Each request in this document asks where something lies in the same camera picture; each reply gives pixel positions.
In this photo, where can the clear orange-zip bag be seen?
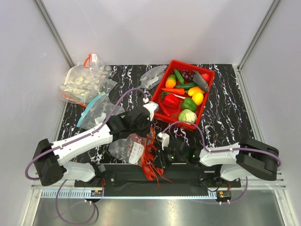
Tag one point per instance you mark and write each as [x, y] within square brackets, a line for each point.
[130, 150]

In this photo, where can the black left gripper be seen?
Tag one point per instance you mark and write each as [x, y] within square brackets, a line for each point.
[148, 129]

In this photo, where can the yellow toy mango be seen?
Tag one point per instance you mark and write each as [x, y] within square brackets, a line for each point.
[194, 90]

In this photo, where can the red toy apple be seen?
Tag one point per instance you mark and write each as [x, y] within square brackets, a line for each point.
[206, 77]

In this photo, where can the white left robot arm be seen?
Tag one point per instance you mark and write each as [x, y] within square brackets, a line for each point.
[53, 161]

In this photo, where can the green toy cucumber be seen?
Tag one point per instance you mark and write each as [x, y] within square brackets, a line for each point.
[186, 86]

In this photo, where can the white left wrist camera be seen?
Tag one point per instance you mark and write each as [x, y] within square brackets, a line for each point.
[152, 107]

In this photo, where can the yellow toy lemon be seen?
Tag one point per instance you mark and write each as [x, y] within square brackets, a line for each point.
[198, 98]

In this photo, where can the clear blue-zip bag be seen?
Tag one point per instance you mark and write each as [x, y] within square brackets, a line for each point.
[96, 112]

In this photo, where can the pale green toy cabbage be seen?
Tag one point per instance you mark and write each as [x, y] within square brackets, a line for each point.
[187, 115]

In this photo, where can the green toy bell pepper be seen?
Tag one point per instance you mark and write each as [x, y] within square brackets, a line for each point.
[189, 104]

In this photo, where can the small clear bag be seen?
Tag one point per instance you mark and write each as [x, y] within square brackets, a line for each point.
[152, 77]

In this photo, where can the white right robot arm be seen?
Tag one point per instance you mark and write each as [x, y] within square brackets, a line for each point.
[249, 157]

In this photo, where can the red toy bell pepper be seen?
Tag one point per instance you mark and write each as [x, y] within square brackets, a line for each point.
[171, 101]

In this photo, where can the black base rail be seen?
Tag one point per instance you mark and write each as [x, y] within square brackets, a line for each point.
[180, 179]

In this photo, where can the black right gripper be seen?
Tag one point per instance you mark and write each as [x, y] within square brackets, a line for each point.
[164, 162]

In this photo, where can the orange toy carrot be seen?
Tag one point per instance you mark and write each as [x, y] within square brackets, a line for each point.
[177, 91]

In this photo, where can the red toy chili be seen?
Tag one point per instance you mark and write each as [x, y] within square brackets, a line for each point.
[164, 109]

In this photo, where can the green toy pea pod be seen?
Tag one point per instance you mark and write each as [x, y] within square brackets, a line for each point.
[179, 76]

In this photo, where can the red toy lobster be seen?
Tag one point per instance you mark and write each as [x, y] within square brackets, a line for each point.
[151, 172]

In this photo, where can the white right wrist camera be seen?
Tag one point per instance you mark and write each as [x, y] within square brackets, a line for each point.
[164, 138]

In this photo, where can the grey toy fish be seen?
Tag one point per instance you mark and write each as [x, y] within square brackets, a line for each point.
[200, 81]

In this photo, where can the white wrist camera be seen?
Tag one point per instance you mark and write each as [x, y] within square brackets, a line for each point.
[164, 138]
[152, 107]

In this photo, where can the purple toy grapes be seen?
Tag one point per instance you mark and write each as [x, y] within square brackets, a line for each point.
[187, 75]

